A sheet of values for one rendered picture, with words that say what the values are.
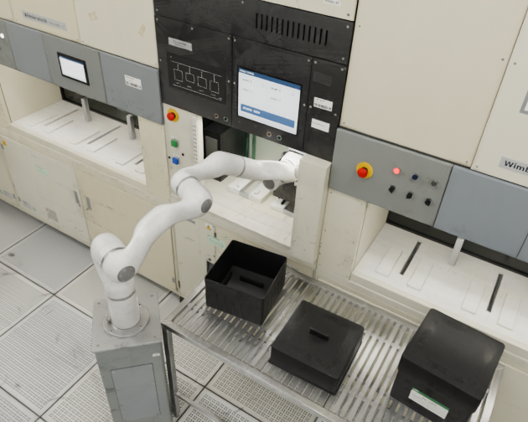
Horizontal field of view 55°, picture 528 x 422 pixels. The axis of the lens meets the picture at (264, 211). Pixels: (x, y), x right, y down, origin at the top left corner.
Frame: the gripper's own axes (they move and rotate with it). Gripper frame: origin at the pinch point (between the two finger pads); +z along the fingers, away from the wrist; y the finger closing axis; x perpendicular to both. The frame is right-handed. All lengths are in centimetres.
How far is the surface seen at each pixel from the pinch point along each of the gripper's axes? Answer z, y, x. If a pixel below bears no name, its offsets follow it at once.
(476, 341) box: -49, 101, -18
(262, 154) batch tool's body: 32, -42, -33
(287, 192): -8.5, -2.4, -19.8
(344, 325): -57, 54, -34
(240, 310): -71, 13, -38
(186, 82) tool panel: -31, -45, 35
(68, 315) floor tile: -77, -110, -120
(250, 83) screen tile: -30, -12, 43
